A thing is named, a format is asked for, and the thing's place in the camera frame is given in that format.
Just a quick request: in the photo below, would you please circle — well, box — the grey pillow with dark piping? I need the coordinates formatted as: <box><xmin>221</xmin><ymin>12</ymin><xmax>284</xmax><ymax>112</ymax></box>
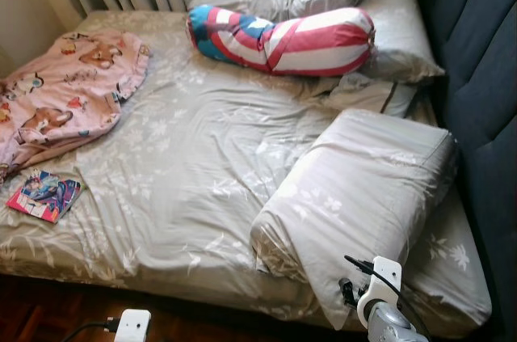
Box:
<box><xmin>323</xmin><ymin>74</ymin><xmax>421</xmax><ymax>120</ymax></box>

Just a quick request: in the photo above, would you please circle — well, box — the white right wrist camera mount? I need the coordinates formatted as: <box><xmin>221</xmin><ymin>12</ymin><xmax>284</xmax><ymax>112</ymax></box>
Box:
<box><xmin>355</xmin><ymin>256</ymin><xmax>403</xmax><ymax>331</ymax></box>

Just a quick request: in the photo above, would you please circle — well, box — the pink cartoon bear blanket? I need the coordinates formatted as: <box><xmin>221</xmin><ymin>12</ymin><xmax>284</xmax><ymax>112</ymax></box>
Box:
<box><xmin>0</xmin><ymin>29</ymin><xmax>153</xmax><ymax>183</ymax></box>

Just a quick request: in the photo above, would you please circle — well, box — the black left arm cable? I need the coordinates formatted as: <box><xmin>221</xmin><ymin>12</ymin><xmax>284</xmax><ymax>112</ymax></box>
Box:
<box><xmin>61</xmin><ymin>319</ymin><xmax>122</xmax><ymax>342</ymax></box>

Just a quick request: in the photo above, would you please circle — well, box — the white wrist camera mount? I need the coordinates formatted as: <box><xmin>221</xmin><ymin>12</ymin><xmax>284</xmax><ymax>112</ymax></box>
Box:
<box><xmin>113</xmin><ymin>308</ymin><xmax>153</xmax><ymax>342</ymax></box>
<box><xmin>355</xmin><ymin>256</ymin><xmax>403</xmax><ymax>331</ymax></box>

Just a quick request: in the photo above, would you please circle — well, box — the red white blue bolster pillow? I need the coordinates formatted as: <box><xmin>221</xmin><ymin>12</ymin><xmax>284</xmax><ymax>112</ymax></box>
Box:
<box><xmin>186</xmin><ymin>4</ymin><xmax>376</xmax><ymax>78</ymax></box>

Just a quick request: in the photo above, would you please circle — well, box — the grey floral bed sheet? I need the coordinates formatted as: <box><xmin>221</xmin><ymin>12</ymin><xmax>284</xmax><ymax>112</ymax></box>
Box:
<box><xmin>0</xmin><ymin>9</ymin><xmax>494</xmax><ymax>339</ymax></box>

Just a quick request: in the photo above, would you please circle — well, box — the colourful comic book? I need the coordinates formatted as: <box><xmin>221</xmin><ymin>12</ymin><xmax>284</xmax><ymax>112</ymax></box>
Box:
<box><xmin>6</xmin><ymin>169</ymin><xmax>83</xmax><ymax>225</ymax></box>

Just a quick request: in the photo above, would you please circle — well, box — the dark blue upholstered panel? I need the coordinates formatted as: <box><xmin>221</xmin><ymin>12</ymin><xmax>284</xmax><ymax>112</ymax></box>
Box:
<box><xmin>416</xmin><ymin>0</ymin><xmax>517</xmax><ymax>342</ymax></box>

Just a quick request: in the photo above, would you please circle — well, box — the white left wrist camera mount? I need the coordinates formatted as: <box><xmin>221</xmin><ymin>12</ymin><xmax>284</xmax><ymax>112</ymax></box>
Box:
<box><xmin>113</xmin><ymin>308</ymin><xmax>153</xmax><ymax>342</ymax></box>

